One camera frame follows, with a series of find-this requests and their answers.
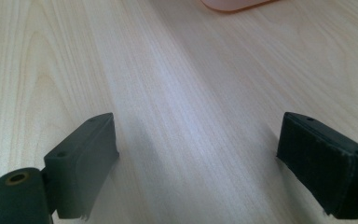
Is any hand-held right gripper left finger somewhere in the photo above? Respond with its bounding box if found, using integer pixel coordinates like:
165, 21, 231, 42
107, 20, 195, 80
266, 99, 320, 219
43, 112, 120, 221

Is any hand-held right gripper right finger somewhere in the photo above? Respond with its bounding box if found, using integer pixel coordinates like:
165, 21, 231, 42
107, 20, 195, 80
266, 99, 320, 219
276, 111, 358, 220

